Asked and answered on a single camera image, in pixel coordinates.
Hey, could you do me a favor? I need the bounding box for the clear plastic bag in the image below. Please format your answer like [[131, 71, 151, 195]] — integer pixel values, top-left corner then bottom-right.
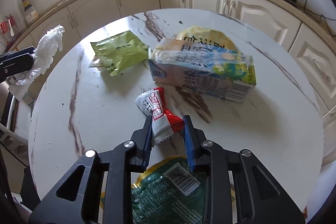
[[9, 24, 65, 101]]

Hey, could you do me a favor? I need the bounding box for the red white candy wrapper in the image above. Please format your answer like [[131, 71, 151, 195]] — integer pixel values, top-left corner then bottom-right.
[[135, 87, 184, 146]]

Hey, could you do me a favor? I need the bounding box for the red utensil holder rack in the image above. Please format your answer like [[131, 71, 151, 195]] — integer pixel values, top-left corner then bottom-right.
[[1, 14, 18, 40]]

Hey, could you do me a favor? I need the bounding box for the clear jar with label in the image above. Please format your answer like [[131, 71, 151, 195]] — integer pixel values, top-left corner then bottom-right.
[[22, 0, 39, 26]]

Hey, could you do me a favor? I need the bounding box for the dark green foil packet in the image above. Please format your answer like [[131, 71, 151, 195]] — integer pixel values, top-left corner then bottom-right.
[[131, 156, 207, 223]]

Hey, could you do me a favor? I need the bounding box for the round white marble table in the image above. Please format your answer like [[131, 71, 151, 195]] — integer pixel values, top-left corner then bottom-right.
[[29, 9, 323, 209]]

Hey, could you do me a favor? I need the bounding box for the blue drink carton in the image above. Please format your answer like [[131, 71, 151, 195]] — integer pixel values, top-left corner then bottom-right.
[[149, 39, 256, 103]]

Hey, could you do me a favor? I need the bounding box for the light green snack packet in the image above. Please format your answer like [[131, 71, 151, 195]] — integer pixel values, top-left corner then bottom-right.
[[89, 31, 149, 76]]

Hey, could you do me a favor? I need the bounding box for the yellow round snack bag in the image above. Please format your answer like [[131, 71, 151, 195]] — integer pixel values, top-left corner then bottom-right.
[[176, 26, 238, 52]]

